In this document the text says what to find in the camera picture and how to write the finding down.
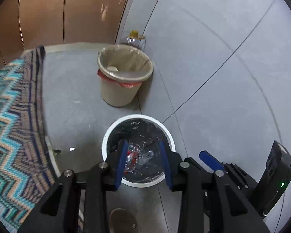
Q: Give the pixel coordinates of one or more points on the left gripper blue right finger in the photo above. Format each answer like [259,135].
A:
[166,164]

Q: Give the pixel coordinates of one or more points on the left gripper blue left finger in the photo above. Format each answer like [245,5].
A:
[121,161]

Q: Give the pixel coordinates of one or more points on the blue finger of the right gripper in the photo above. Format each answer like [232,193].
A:
[210,161]

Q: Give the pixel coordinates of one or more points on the red grey plastic bag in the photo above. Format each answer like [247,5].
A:
[137,158]

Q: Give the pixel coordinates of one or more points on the brown lower kitchen cabinets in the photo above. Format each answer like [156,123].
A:
[26,24]

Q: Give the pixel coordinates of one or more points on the white bin with black liner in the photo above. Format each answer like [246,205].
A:
[144,135]

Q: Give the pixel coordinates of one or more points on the zigzag patterned table cloth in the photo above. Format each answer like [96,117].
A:
[26,172]

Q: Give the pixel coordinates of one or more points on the beige waste bin with liner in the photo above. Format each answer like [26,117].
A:
[122,69]

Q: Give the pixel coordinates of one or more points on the yellow cap oil bottle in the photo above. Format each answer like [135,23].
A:
[134,39]

